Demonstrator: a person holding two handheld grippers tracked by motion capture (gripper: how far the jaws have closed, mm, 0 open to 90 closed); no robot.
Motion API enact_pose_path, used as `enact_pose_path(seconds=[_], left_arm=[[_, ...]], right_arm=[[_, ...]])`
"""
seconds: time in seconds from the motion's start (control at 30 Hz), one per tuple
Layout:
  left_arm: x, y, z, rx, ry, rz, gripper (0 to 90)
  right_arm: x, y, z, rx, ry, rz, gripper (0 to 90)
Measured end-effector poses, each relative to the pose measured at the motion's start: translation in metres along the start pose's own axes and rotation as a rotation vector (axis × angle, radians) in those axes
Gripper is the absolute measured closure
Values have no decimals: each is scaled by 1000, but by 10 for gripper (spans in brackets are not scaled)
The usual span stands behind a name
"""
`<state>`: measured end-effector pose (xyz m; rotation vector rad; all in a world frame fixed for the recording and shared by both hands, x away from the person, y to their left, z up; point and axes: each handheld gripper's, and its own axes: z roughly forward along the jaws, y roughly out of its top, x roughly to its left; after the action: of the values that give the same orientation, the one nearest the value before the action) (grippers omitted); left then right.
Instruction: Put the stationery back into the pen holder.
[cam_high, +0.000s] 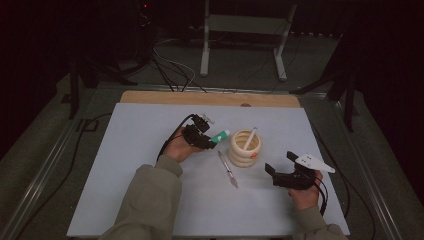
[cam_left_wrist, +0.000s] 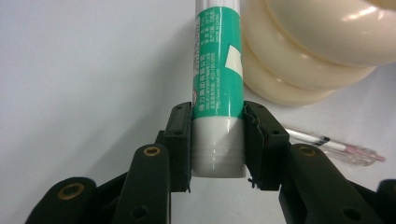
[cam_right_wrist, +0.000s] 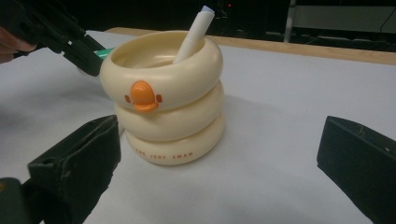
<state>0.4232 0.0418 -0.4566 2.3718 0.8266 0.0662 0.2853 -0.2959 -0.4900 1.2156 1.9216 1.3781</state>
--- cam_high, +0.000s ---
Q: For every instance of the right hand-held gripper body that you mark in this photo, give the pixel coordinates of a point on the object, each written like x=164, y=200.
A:
x=295, y=181

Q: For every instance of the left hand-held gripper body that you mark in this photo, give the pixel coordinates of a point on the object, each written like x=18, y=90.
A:
x=195, y=133

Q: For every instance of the green and white glue stick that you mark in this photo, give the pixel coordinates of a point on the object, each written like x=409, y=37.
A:
x=221, y=136

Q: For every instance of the clear pen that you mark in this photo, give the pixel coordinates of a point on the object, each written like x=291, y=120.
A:
x=228, y=169

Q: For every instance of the cream ribbed pen holder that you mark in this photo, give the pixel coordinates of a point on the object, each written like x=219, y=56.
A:
x=238, y=158

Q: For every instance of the white pen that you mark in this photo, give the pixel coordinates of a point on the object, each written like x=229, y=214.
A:
x=250, y=138

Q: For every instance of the person's right hand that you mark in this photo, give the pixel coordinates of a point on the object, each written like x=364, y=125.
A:
x=306, y=198

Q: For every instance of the person's left hand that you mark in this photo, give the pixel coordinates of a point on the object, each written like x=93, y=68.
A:
x=178, y=148

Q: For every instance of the pale grey table mat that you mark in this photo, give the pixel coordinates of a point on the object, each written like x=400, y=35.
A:
x=133, y=133

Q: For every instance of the black tripod stand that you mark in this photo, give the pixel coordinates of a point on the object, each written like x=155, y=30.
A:
x=349, y=106
x=74, y=96

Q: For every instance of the white metal stand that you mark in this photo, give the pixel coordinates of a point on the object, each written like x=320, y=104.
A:
x=246, y=24

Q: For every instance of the dark equipment with red light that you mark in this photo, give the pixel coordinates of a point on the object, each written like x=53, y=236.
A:
x=144, y=20

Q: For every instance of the metal floor rail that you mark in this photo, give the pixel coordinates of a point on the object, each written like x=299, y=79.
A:
x=233, y=90
x=370, y=180
x=40, y=180

